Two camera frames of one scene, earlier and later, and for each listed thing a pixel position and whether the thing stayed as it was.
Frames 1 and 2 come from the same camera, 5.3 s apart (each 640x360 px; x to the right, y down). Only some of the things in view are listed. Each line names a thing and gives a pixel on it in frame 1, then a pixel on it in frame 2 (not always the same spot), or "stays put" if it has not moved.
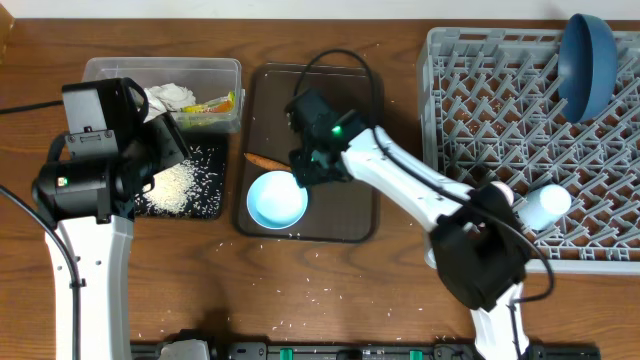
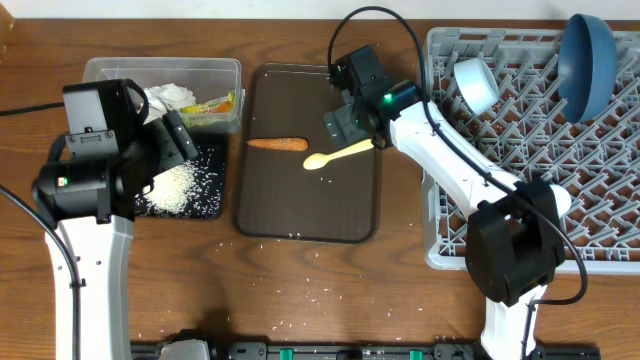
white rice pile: (191, 187) stays put
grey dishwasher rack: (492, 110) stays put
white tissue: (166, 97) stays put
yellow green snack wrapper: (214, 107) stays put
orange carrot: (267, 162) → (283, 144)
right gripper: (301, 173) → (337, 120)
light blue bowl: (276, 201) → (477, 84)
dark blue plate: (588, 66) stays put
